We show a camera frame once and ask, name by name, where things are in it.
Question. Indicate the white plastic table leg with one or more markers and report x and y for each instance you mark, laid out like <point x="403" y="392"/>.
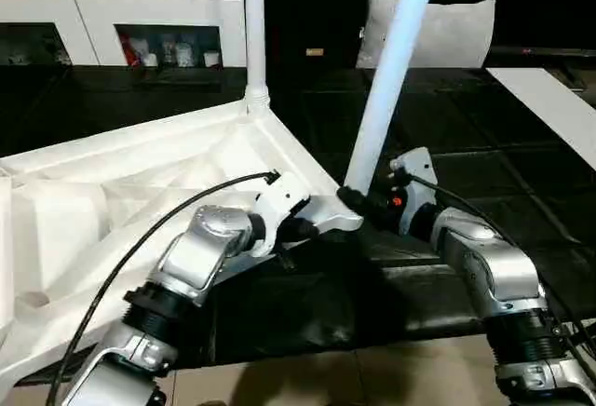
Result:
<point x="254" y="24"/>
<point x="391" y="71"/>

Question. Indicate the white plastic table top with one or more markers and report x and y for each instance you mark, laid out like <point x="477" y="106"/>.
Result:
<point x="93" y="192"/>

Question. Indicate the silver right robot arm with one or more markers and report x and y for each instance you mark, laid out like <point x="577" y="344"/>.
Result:
<point x="484" y="266"/>

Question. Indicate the black work mat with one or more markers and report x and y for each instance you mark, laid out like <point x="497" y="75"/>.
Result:
<point x="466" y="127"/>

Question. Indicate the small yellow label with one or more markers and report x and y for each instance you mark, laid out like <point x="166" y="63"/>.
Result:
<point x="315" y="52"/>

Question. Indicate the grey pillow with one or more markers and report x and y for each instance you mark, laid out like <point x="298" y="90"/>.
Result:
<point x="456" y="29"/>

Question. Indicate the white cabinet with glass doors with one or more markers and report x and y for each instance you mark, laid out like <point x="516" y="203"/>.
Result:
<point x="74" y="10"/>

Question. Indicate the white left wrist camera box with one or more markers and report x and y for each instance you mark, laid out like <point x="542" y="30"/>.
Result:
<point x="284" y="199"/>

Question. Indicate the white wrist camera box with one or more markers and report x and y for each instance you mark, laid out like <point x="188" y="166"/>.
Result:
<point x="414" y="166"/>
<point x="284" y="199"/>

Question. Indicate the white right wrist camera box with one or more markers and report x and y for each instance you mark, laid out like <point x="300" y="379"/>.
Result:
<point x="414" y="166"/>

